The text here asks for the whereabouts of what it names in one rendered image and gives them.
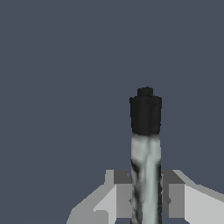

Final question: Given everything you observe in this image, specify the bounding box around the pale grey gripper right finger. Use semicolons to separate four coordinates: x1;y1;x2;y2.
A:
159;169;224;224

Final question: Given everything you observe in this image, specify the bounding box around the white bottle with black cap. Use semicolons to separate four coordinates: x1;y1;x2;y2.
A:
129;86;164;224

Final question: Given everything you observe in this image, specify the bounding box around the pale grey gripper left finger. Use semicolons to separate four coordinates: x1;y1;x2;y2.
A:
66;169;134;224

